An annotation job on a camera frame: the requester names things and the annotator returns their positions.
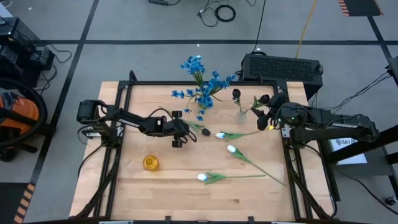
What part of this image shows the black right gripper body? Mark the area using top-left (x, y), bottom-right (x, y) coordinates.
top-left (267, 92), bottom-right (292, 130)

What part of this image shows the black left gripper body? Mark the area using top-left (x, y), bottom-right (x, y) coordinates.
top-left (164, 119), bottom-right (191, 140)

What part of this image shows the black artificial tulip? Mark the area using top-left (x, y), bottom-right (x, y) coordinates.
top-left (231, 88), bottom-right (246, 116)
top-left (245, 93), bottom-right (271, 114)
top-left (185, 120), bottom-right (212, 137)

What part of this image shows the blue artificial flower spray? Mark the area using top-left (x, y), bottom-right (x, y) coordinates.
top-left (195, 86), bottom-right (215, 110)
top-left (182, 107), bottom-right (206, 122)
top-left (170, 89), bottom-right (200, 106)
top-left (208, 70), bottom-right (239, 94)
top-left (179, 55), bottom-right (206, 90)

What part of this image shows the white blue artificial tulip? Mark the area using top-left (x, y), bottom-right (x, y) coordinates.
top-left (214, 129), bottom-right (261, 141)
top-left (197, 172), bottom-right (267, 185)
top-left (226, 144), bottom-right (287, 187)

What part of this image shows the clear glass vase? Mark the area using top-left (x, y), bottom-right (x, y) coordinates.
top-left (234, 107), bottom-right (249, 124)

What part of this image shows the yellow textured glass vase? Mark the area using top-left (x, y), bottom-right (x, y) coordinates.
top-left (142, 154), bottom-right (160, 172)

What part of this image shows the black computer tower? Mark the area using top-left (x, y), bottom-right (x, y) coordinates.
top-left (240, 52), bottom-right (324, 101)

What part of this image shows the white printed paper sheet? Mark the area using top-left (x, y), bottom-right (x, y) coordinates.
top-left (328, 136), bottom-right (368, 166)

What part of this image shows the black support beam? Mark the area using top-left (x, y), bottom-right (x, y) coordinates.
top-left (323, 124), bottom-right (398, 166)

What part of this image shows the hazard striped floor mat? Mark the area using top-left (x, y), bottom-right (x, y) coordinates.
top-left (338, 0), bottom-right (384, 17)
top-left (0, 182), bottom-right (36, 224)

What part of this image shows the orange black vacuum cleaner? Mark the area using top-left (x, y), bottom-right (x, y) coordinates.
top-left (0, 77), bottom-right (53, 162)

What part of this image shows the black equipment cart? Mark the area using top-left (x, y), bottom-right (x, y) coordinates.
top-left (0, 16), bottom-right (56, 90)

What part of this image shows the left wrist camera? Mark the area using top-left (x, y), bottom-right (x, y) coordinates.
top-left (152, 116), bottom-right (166, 129)

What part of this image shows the yellow hanging cable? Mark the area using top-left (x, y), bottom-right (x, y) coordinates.
top-left (294, 0), bottom-right (318, 59)

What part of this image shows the black hanging cable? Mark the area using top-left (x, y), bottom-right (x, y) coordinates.
top-left (252, 0), bottom-right (267, 53)

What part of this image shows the black cable bundle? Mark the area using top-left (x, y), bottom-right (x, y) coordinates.
top-left (337, 70), bottom-right (393, 115)

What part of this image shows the loose black cable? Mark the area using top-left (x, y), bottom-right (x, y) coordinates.
top-left (197, 0), bottom-right (220, 28)

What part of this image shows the coiled black cable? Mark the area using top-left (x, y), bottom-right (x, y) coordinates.
top-left (213, 4), bottom-right (237, 23)

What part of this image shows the long black floor cable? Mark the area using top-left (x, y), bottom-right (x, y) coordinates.
top-left (334, 167), bottom-right (397, 207)

